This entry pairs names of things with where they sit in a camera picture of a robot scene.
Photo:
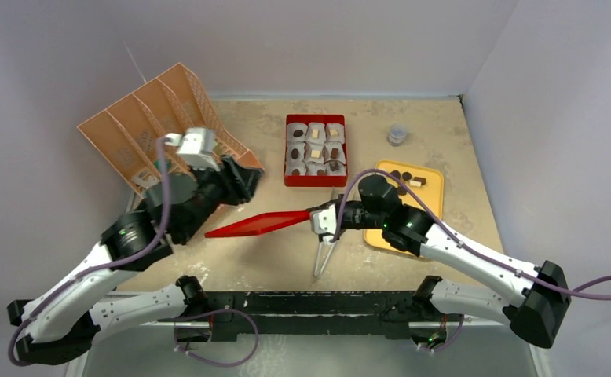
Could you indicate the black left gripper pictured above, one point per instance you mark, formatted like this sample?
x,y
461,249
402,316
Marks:
x,y
239,181

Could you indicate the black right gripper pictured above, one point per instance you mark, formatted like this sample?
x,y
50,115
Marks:
x,y
353,215

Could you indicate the red box lid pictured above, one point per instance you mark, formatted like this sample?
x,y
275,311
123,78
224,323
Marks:
x,y
260,224

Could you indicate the metal slotted tongs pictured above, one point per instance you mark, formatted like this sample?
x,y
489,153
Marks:
x,y
324,251

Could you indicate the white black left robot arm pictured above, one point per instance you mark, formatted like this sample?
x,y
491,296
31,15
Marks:
x,y
64,323

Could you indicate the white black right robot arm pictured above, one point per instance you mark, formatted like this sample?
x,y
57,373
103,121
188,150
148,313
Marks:
x,y
530,299

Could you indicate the red chocolate box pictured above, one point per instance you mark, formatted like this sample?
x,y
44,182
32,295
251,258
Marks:
x,y
308,165

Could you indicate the yellow plastic tray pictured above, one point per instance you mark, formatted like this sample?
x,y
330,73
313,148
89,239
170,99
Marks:
x,y
432,194

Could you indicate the small clear plastic cup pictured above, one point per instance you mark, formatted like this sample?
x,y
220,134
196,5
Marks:
x,y
397,134

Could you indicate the peach plastic file organizer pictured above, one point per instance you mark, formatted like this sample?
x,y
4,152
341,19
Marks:
x,y
125,132

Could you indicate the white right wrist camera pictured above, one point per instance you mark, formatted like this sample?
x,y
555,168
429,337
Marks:
x,y
325,230

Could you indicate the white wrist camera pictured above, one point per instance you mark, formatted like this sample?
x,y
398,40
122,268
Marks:
x,y
325,230
195,147

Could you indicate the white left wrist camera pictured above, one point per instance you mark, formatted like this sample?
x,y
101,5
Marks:
x,y
195,147

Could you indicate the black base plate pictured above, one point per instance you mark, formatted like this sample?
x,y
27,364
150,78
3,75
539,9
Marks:
x,y
391,314

